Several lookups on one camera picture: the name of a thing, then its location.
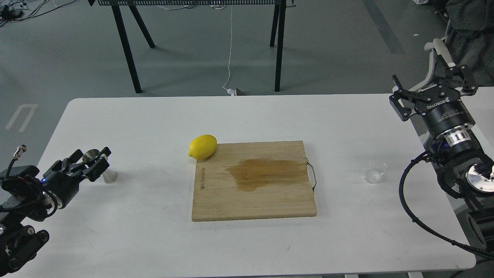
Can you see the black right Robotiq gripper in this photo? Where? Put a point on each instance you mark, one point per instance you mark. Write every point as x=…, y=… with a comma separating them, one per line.
x=444, y=112

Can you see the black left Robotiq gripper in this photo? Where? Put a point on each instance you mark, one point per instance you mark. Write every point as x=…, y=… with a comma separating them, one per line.
x=64, y=176

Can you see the steel cocktail jigger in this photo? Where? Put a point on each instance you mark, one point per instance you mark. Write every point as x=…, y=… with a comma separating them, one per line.
x=109, y=176

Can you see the small clear glass cup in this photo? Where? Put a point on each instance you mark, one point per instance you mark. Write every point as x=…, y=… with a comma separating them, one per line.
x=375, y=171

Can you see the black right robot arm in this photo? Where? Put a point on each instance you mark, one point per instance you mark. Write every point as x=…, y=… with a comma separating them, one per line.
x=462, y=167

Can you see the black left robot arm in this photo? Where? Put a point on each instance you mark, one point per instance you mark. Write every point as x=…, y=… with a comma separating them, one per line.
x=27, y=196

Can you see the white side table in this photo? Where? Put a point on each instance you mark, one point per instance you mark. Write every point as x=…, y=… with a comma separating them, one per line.
x=481, y=108

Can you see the white office chair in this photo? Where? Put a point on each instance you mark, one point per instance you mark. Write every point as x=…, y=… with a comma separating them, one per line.
x=439, y=60

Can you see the person in grey clothes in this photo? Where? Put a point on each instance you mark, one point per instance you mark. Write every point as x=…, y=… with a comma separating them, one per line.
x=470, y=36

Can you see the yellow lemon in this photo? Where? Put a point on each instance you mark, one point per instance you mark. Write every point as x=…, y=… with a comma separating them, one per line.
x=202, y=147

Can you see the bamboo cutting board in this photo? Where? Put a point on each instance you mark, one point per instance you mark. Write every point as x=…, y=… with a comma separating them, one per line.
x=253, y=180

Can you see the black metal table frame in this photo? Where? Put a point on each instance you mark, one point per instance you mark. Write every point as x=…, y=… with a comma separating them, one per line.
x=198, y=31

